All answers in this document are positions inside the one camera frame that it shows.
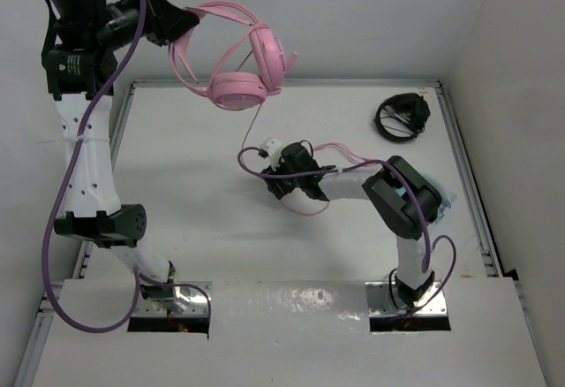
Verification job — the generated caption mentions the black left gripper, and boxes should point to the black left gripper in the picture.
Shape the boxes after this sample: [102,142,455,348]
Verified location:
[87,0,196,53]

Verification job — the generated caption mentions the pink cat-ear headphones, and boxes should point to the pink cat-ear headphones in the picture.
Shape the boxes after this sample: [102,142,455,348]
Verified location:
[168,1,298,111]

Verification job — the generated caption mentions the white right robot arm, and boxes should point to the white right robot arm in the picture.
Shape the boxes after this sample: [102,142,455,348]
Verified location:
[260,139,443,307]

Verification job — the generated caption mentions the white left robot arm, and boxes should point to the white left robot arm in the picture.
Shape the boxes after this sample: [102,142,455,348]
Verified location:
[41,0,200,283]

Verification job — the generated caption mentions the black wrapped headphones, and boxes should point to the black wrapped headphones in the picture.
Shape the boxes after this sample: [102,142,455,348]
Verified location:
[373,93,431,144]

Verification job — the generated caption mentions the white and teal headphones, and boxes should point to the white and teal headphones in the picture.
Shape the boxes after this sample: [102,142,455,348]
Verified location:
[423,172,457,227]

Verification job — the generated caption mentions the white front cover board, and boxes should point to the white front cover board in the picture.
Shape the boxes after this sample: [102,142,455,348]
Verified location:
[34,278,545,386]

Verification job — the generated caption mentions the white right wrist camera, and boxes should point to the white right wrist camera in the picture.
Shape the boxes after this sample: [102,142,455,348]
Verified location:
[260,138,283,170]

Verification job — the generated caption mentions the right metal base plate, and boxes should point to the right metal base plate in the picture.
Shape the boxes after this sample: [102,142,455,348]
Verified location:
[365,281,448,318]

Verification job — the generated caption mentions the metal base plate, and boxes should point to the metal base plate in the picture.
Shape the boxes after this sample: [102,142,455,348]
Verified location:
[133,282,212,317]
[365,281,448,318]

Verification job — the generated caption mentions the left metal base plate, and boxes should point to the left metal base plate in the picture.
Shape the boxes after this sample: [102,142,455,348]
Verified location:
[133,282,212,317]

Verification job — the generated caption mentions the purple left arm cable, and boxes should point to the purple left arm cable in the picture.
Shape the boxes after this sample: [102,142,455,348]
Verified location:
[45,0,213,331]

